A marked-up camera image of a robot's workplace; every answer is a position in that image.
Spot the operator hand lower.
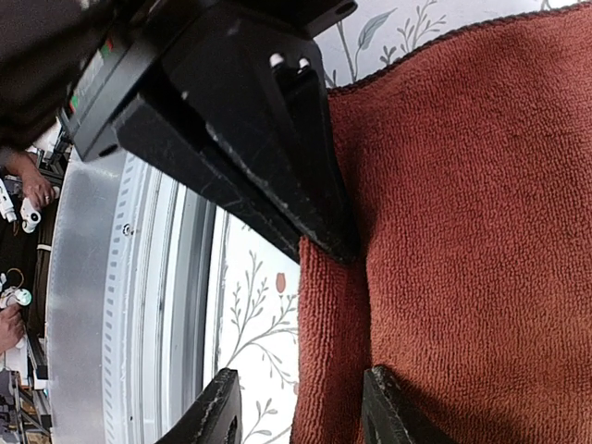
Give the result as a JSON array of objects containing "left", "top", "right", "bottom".
[{"left": 0, "top": 304, "right": 25, "bottom": 353}]

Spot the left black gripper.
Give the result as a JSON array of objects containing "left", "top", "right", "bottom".
[{"left": 55, "top": 1, "right": 360, "bottom": 264}]

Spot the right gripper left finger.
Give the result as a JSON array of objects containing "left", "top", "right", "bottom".
[{"left": 156, "top": 368, "right": 242, "bottom": 444}]

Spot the front aluminium rail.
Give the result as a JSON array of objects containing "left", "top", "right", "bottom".
[{"left": 45, "top": 153, "right": 216, "bottom": 443}]

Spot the floral table mat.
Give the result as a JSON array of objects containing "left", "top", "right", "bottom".
[{"left": 203, "top": 0, "right": 592, "bottom": 444}]

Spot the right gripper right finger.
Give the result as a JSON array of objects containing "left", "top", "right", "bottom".
[{"left": 360, "top": 364, "right": 459, "bottom": 444}]

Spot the brown towel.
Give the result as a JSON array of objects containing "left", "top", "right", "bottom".
[{"left": 289, "top": 2, "right": 592, "bottom": 444}]

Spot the operator hand upper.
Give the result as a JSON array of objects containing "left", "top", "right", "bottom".
[{"left": 6, "top": 152, "right": 56, "bottom": 210}]

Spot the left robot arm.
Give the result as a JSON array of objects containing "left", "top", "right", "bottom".
[{"left": 1, "top": 1, "right": 360, "bottom": 264}]

